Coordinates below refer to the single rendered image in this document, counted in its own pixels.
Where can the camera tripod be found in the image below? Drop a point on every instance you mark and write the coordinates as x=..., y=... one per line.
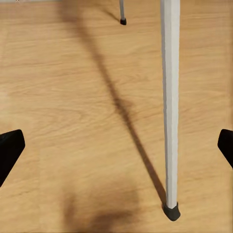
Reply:
x=170, y=34

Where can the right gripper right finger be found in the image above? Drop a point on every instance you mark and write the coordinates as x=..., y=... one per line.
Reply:
x=225, y=144

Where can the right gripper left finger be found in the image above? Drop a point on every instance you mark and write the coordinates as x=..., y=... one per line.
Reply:
x=11, y=146

